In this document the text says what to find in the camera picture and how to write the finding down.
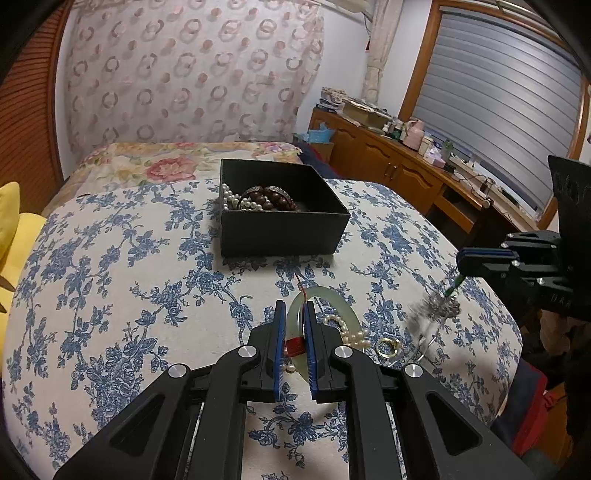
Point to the floral bedsheet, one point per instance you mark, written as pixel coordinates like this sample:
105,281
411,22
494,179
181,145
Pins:
161,168

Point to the silver bangle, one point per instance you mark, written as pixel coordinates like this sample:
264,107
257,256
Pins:
281,190

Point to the person's right forearm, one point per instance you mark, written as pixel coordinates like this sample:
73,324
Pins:
558,332

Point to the pink tissue box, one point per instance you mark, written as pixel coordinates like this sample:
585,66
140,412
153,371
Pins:
434,159

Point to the cream lace drape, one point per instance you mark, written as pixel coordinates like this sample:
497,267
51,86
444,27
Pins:
381,55

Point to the blue floral tablecloth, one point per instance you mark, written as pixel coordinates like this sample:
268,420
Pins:
115,277

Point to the pale jade bangle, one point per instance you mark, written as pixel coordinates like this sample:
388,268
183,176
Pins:
341,304

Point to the cardboard box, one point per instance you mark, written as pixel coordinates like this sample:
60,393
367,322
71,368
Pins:
364,117

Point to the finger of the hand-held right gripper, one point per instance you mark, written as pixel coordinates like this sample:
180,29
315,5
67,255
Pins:
485,265
485,252

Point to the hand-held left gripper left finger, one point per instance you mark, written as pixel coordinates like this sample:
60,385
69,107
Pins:
278,355

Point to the pink thermos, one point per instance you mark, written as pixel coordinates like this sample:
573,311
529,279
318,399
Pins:
413,136

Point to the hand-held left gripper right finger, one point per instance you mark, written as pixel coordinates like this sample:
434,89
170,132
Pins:
310,355

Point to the blue tissue pack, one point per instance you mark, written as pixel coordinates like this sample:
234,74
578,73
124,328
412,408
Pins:
318,136

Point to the green bottle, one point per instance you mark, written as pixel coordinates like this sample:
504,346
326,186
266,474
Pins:
446,147

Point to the grey window blind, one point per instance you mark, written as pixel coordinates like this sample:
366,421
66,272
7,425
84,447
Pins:
498,92

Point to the brown louvered wardrobe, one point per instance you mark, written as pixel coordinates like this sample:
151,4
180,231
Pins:
32,115

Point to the silver tassel hairpin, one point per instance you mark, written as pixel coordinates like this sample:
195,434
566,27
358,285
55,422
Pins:
438,307

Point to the black box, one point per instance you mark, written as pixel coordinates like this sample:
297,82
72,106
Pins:
277,235

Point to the wooden cabinet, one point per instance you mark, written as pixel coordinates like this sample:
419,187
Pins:
392,161

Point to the pile of folded cloths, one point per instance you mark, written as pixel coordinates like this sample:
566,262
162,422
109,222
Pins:
334,97

